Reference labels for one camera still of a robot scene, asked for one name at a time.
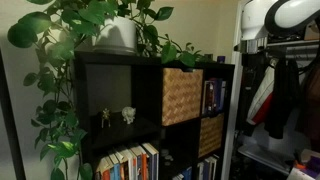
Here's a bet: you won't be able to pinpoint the woven bamboo basket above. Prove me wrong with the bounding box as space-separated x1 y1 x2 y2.
162 68 203 126
198 114 224 157

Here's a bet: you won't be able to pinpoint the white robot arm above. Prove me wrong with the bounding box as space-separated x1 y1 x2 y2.
241 0 320 40

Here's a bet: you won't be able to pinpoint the upper shelf dark books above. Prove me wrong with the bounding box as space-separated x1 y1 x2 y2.
202 78 226 115

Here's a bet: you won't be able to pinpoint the bottom right shelf books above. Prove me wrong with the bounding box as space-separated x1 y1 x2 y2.
172 155 219 180

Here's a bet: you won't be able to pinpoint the black cube bookshelf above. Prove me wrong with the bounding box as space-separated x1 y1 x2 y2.
74 52 234 180

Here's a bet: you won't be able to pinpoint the white elephant figurine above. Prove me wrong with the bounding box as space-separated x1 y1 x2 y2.
122 107 136 124

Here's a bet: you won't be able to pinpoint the small brass figurine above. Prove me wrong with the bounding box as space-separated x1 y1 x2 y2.
101 108 111 126

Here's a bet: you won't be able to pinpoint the white ceramic plant pot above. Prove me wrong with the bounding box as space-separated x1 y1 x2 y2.
92 16 137 55

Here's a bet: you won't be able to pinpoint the row of colourful books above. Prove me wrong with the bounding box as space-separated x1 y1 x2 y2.
94 143 160 180

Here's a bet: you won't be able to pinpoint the white red hanging jacket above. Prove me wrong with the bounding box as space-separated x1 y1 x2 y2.
246 67 275 125

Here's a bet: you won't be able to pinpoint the green pothos plant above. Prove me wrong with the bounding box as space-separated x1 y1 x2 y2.
7 0 204 180

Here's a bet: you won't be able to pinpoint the black hanging garment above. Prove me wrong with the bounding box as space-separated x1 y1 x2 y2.
264 59 300 139

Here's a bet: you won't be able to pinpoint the metal closet rod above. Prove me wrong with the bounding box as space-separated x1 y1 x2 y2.
233 39 320 54

